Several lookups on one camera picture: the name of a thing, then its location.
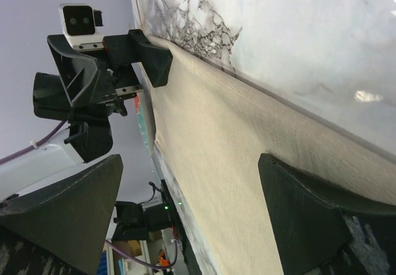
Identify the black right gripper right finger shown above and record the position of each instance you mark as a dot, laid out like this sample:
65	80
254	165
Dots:
322	228

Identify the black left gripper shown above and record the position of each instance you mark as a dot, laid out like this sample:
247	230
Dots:
88	89

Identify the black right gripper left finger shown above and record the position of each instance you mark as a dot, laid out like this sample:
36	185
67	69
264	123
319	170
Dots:
61	228

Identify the beige linen napkin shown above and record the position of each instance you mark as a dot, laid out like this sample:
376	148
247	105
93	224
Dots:
211	130

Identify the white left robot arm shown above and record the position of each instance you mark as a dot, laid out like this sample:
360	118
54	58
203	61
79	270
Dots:
51	155

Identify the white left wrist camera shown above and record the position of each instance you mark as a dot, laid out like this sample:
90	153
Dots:
79	26

